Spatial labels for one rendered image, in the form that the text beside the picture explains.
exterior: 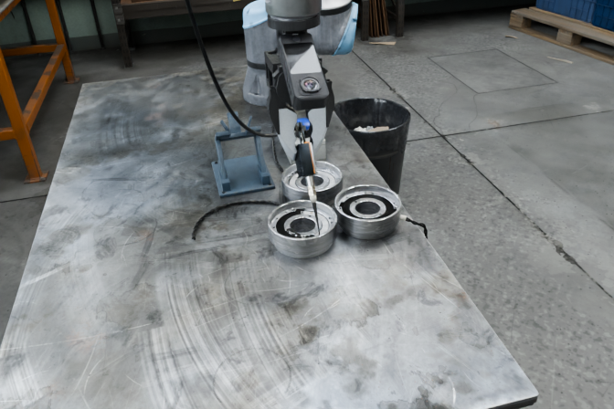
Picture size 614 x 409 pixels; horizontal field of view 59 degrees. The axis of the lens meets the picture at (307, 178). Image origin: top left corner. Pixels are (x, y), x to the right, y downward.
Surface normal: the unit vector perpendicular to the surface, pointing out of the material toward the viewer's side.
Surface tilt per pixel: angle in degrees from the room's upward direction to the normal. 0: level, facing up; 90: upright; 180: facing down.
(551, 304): 0
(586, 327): 0
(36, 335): 0
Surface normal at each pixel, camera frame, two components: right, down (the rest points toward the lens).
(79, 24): 0.24, 0.49
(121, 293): -0.04, -0.86
